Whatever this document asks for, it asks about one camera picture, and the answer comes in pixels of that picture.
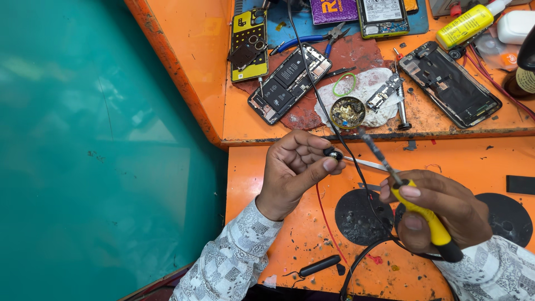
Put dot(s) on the person's left hand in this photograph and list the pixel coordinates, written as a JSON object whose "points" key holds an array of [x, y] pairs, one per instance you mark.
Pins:
{"points": [[284, 179]]}

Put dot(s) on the person's right hand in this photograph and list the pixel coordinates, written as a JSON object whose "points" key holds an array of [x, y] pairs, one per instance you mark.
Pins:
{"points": [[455, 209]]}

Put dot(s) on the black earbud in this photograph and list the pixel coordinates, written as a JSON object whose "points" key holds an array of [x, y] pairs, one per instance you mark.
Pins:
{"points": [[333, 153]]}

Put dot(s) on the black round pad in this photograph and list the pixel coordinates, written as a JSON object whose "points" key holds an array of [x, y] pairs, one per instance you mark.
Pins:
{"points": [[508, 217], [359, 221]]}

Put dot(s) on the black rectangular strip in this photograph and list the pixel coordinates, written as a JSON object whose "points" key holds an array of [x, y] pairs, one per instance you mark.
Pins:
{"points": [[520, 184]]}

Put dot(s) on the silver tweezers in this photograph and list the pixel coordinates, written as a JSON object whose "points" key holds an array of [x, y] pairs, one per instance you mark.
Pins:
{"points": [[368, 164]]}

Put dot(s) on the black neckband end piece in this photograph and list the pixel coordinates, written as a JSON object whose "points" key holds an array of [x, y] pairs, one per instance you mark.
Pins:
{"points": [[319, 265]]}

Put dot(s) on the round solder flux tin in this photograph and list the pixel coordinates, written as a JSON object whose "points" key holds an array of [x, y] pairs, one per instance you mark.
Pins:
{"points": [[347, 112]]}

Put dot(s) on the opened smartphone with black battery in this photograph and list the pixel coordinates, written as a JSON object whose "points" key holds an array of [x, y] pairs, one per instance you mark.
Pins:
{"points": [[284, 85]]}

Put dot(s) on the small thin screwdriver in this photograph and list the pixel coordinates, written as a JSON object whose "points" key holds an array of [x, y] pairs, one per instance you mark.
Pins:
{"points": [[261, 87]]}

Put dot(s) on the green rubber band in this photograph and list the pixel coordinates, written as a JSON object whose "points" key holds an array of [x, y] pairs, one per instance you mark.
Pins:
{"points": [[334, 90]]}

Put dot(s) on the silver screwdriver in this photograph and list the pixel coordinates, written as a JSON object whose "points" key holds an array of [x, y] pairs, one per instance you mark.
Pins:
{"points": [[402, 111]]}

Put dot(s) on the black tweezers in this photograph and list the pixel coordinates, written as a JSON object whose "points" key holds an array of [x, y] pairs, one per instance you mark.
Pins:
{"points": [[336, 72]]}

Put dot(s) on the small circuit board module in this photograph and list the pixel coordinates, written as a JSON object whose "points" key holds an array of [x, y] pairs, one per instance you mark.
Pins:
{"points": [[382, 93]]}

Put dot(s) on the white stained cloth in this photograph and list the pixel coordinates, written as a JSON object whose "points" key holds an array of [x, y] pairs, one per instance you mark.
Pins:
{"points": [[376, 81]]}

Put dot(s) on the brown glass bottle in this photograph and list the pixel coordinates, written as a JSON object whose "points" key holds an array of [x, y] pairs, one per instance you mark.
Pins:
{"points": [[520, 83]]}

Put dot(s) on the red-brown work mat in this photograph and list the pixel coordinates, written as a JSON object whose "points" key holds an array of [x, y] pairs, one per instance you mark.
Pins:
{"points": [[355, 52]]}

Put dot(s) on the yellow phone back cover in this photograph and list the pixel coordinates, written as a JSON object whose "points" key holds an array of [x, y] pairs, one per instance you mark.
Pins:
{"points": [[250, 27]]}

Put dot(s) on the blue work mat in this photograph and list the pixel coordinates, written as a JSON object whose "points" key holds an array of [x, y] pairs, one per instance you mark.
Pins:
{"points": [[292, 21]]}

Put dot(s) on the clear plastic bag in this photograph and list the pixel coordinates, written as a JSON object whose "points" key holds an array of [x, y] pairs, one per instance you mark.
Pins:
{"points": [[495, 52]]}

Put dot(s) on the purple packet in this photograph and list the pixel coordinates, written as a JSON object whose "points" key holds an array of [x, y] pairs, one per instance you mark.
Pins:
{"points": [[333, 10]]}

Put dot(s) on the yellow bottle with white nozzle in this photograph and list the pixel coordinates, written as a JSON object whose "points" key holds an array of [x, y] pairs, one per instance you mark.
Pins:
{"points": [[464, 27]]}

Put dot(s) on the white plastic case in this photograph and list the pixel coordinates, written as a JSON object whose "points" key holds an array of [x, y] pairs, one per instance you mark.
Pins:
{"points": [[516, 27]]}

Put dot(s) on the opened phone with white battery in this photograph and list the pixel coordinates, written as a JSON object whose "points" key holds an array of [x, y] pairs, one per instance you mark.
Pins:
{"points": [[382, 14]]}

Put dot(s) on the black empty phone frame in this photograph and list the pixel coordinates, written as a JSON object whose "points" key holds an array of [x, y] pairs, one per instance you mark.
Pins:
{"points": [[449, 85]]}

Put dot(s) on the black camera frame part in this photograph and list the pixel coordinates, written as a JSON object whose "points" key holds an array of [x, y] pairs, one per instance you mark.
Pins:
{"points": [[246, 53]]}

